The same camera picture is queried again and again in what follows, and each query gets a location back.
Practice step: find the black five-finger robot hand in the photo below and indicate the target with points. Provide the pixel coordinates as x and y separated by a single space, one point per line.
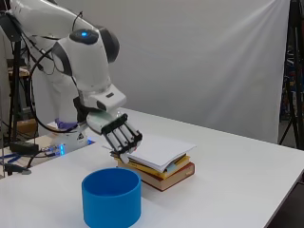
101 122

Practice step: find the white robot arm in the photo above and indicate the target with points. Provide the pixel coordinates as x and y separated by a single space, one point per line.
85 63

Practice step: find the purple glove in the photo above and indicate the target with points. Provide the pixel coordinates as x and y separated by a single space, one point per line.
65 124

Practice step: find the white book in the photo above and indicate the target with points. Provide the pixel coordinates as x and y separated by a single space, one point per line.
161 148

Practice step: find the small brown cardboard box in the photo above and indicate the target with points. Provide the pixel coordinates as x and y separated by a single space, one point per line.
28 126

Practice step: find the yellow book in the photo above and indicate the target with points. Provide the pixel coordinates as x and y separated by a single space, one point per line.
155 172

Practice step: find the blue round tub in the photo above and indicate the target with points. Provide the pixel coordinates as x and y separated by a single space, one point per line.
110 202

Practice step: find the black electronics box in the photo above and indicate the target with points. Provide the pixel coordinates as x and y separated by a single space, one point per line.
23 148

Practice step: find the teal thin book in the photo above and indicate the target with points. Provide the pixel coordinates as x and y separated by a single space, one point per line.
175 165

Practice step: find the black stand pole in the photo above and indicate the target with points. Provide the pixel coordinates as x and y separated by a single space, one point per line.
15 95

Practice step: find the red-brown book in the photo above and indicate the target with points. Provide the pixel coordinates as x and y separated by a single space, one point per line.
171 182

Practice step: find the black clamp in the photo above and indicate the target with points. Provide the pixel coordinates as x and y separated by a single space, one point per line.
17 170

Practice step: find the white hanging sheet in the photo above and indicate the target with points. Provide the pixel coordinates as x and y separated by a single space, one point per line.
190 57

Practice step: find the black tripod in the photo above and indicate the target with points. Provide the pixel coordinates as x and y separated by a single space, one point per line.
297 95

